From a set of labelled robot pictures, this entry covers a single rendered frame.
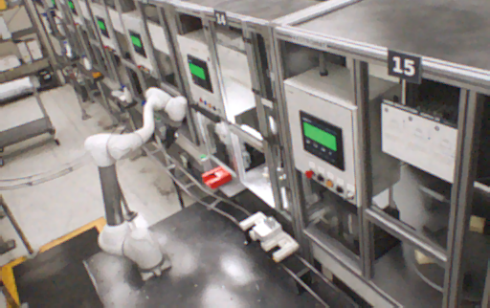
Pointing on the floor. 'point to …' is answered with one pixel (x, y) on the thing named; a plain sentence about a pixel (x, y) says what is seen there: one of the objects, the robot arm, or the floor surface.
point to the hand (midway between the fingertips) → (167, 144)
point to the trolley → (27, 122)
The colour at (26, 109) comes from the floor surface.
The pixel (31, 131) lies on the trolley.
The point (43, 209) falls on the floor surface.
